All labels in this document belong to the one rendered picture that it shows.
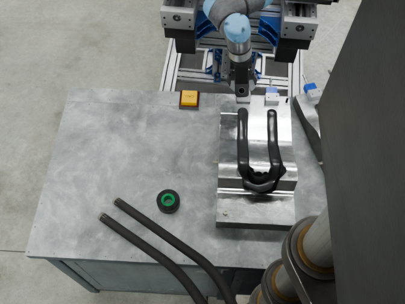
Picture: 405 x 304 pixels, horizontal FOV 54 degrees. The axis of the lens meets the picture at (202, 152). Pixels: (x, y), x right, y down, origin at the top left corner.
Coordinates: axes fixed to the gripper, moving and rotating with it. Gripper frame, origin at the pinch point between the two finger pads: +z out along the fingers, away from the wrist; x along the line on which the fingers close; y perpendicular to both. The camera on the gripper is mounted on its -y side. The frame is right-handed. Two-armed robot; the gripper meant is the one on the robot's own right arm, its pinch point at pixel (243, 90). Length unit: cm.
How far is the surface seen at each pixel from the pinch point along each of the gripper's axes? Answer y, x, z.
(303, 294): -72, -12, -68
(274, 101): -2.4, -11.3, 4.1
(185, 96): 2.8, 23.3, 8.1
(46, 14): 125, 152, 93
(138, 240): -56, 33, -4
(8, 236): -44, 130, 72
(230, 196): -39.4, 4.1, 2.4
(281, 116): -7.5, -13.7, 6.6
